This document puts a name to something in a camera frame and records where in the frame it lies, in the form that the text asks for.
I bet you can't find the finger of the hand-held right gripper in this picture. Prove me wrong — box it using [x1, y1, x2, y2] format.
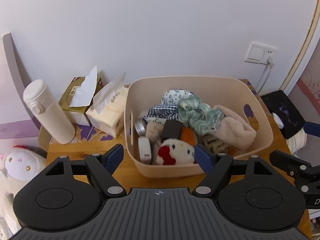
[269, 150, 313, 180]
[304, 122, 320, 138]

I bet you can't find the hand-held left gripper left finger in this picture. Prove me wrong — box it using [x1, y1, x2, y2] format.
[45, 144, 127, 197]

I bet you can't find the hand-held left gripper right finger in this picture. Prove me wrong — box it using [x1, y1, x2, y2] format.
[192, 144, 274, 197]

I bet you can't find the taupe hair claw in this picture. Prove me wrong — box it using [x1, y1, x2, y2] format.
[199, 134, 230, 154]

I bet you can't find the white plush cat toy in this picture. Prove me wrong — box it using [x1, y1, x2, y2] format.
[154, 138, 198, 166]

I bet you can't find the orange soft toy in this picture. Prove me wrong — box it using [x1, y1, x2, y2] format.
[180, 126, 195, 147]

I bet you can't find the white plastic case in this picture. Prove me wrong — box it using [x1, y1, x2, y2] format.
[138, 136, 152, 165]

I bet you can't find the beige plastic basket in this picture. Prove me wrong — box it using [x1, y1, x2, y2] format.
[124, 76, 274, 179]

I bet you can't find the green striped cloth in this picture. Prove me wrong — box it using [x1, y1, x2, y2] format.
[177, 97, 224, 135]

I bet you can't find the round metal tin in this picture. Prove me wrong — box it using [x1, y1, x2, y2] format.
[134, 118, 148, 137]

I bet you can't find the beige plush toy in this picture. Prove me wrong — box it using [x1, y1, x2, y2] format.
[212, 105, 257, 152]

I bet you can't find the dark brown small box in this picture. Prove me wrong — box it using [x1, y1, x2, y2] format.
[161, 119, 182, 140]

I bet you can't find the plush mouse toy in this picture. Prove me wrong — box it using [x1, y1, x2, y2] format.
[145, 122, 165, 164]

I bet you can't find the blue gingham cloth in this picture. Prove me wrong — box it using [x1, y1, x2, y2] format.
[142, 104, 181, 124]

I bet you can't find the blue floral cloth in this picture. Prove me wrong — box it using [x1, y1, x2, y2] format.
[161, 89, 195, 105]

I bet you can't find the wooden desktop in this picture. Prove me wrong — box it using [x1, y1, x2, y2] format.
[46, 112, 313, 240]

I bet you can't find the white round appliance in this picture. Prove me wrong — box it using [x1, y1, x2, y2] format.
[286, 130, 307, 155]

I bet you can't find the white soft tissue pack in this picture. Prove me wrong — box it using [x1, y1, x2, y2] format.
[85, 72, 129, 138]

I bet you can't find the gold tissue box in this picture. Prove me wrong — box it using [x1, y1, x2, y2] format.
[59, 66, 103, 127]

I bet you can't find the white thermos bottle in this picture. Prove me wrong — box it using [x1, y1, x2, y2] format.
[23, 79, 76, 145]

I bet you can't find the purple headboard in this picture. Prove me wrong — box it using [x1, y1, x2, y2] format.
[0, 32, 42, 140]

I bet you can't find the white plug with cable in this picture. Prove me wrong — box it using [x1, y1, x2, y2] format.
[256, 56, 275, 95]

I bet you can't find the white wall switch socket panel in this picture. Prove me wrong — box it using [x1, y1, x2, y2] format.
[244, 41, 279, 64]

